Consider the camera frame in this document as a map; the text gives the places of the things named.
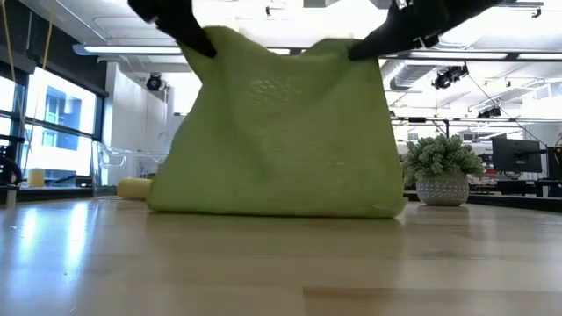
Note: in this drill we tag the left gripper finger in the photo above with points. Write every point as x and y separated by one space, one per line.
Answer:
184 26

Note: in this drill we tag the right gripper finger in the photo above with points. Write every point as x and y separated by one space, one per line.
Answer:
386 44

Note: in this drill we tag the light green microfiber towel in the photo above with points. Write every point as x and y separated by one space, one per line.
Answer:
281 140

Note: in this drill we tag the yellow microfiber towel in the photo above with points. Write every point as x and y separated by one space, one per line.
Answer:
134 188

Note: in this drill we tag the clear plastic basket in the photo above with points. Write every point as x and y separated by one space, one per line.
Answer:
114 162

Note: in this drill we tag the black ceiling spotlight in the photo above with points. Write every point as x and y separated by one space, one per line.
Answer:
448 76

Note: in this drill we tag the artificial plant in patterned pot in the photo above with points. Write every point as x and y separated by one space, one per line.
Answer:
441 175

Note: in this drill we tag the black computer monitor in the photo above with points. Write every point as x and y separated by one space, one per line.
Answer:
516 155
555 164

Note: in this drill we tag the yellow bin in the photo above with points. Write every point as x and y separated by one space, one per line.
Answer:
36 177

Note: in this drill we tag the black equipment stand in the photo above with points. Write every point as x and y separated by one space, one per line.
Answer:
9 171

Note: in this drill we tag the black overhead camera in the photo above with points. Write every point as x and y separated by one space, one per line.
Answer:
153 82

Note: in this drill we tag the black metal workstation frame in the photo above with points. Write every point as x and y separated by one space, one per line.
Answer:
439 119

